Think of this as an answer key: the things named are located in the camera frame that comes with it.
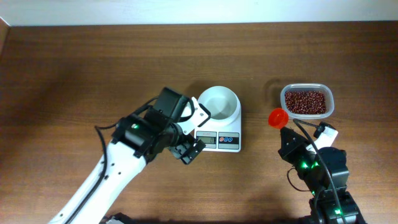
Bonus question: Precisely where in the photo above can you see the white digital kitchen scale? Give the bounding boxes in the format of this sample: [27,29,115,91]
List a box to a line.
[193,90,243,153]

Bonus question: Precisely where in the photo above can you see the orange measuring scoop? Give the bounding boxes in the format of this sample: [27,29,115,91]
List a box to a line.
[268,108,289,129]

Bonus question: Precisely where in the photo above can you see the red beans in container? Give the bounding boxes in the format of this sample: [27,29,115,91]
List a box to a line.
[284,91,326,114]

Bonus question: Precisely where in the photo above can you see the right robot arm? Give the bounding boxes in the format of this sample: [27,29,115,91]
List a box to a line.
[278,123,366,224]

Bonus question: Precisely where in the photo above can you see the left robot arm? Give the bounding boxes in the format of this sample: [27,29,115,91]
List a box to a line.
[51,87,211,223]

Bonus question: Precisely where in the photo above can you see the white bowl on scale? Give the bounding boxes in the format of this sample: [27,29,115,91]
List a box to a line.
[198,86,241,122]

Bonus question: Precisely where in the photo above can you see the clear plastic bean container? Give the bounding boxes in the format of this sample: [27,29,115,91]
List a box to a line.
[280,83,335,119]

